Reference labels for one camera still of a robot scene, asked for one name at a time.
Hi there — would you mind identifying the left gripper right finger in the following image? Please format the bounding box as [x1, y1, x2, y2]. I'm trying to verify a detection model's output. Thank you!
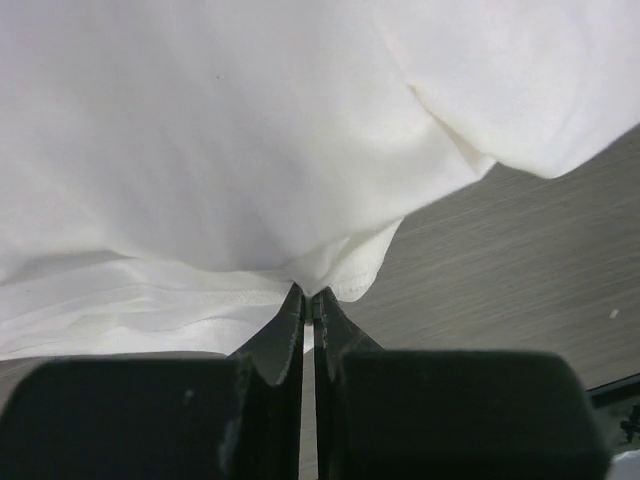
[312, 290, 611, 479]

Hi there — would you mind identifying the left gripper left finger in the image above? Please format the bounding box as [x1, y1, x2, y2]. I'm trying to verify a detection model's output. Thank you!
[1, 287, 304, 479]

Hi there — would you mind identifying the white t shirt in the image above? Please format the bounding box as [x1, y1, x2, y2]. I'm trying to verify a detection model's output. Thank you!
[1, 1, 639, 360]

